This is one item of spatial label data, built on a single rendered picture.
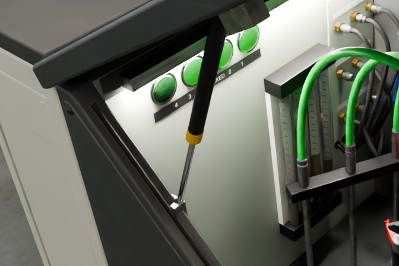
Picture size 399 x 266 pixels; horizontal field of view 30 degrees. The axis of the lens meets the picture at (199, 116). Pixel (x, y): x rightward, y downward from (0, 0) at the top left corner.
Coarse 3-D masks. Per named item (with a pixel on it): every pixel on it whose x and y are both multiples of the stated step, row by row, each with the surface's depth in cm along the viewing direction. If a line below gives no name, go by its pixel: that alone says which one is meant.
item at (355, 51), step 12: (348, 48) 106; (360, 48) 104; (324, 60) 110; (384, 60) 101; (396, 60) 100; (312, 72) 113; (312, 84) 116; (300, 96) 118; (300, 108) 120; (300, 120) 121; (300, 132) 123; (300, 144) 125; (300, 156) 126
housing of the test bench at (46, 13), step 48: (0, 0) 115; (48, 0) 112; (96, 0) 110; (144, 0) 108; (0, 48) 109; (48, 48) 99; (0, 96) 119; (48, 96) 104; (48, 144) 114; (48, 192) 125; (48, 240) 138; (96, 240) 118
